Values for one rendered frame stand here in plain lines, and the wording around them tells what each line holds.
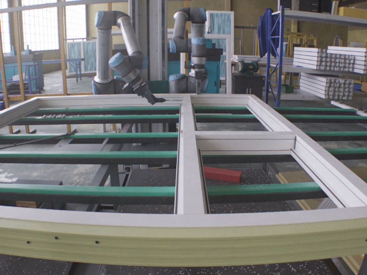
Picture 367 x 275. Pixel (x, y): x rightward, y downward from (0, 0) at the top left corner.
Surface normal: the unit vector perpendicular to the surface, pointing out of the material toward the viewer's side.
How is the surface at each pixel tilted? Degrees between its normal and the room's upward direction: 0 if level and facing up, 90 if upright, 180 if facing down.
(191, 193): 0
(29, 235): 90
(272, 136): 90
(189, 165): 0
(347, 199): 90
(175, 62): 90
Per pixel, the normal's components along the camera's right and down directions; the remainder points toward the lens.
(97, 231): 0.00, -0.95
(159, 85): 0.21, 0.30
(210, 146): 0.00, 0.30
